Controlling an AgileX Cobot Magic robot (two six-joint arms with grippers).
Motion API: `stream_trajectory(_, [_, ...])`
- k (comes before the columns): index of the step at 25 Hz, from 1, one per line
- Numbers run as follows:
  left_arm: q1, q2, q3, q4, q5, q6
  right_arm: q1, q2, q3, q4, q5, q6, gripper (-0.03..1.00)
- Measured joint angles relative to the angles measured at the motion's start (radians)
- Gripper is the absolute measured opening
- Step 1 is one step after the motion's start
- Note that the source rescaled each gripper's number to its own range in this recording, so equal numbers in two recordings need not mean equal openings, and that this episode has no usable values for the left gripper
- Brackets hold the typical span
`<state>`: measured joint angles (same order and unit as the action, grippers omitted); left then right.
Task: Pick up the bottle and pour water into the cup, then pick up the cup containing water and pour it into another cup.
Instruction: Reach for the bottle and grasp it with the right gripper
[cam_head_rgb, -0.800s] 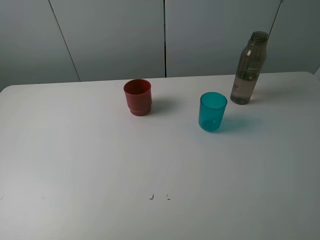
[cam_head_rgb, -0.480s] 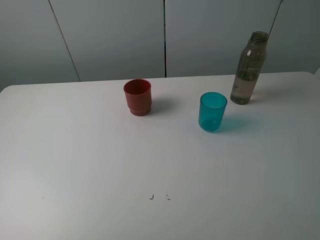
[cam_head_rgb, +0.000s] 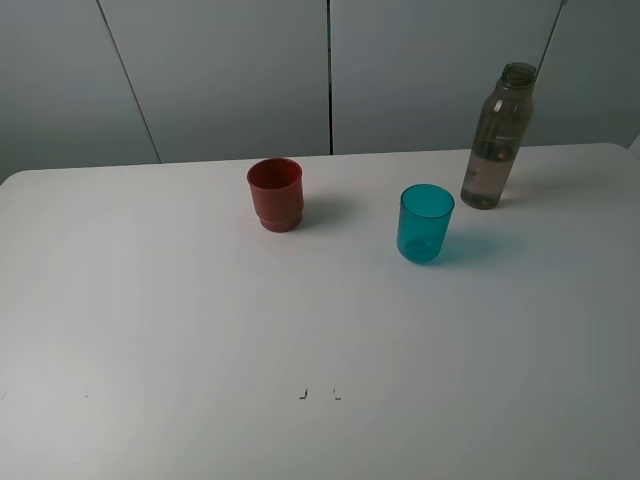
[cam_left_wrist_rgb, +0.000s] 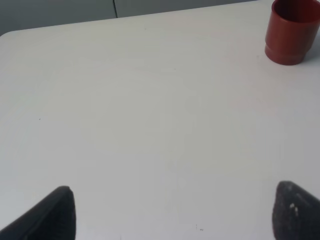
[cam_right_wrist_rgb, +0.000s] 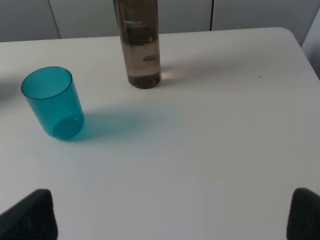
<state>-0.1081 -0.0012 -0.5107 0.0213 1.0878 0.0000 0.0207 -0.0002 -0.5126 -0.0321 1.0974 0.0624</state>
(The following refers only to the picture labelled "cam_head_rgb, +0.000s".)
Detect teal translucent plastic cup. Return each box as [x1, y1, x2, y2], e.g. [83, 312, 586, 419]
[396, 184, 455, 264]

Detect clear brown plastic bottle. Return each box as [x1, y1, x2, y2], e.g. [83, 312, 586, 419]
[460, 63, 537, 210]

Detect red plastic cup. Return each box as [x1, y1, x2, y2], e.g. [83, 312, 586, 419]
[247, 158, 304, 233]

